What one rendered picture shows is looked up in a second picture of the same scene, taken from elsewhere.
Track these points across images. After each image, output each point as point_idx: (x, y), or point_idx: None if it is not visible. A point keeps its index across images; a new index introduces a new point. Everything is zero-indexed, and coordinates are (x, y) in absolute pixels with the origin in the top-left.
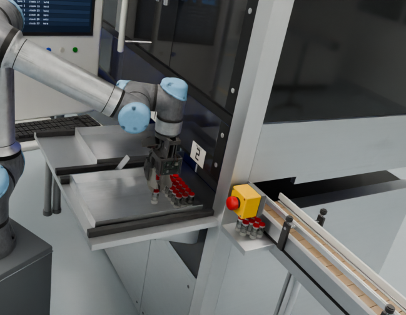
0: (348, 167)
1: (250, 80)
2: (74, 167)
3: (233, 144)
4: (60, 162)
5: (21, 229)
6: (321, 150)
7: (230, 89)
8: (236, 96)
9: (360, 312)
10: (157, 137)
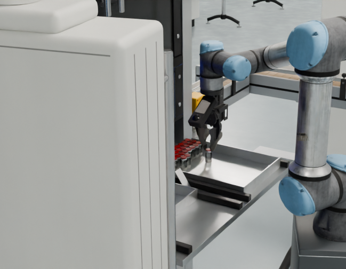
0: None
1: (188, 16)
2: (222, 197)
3: (187, 72)
4: (217, 216)
5: (300, 227)
6: None
7: (175, 37)
8: (180, 37)
9: (225, 91)
10: (222, 92)
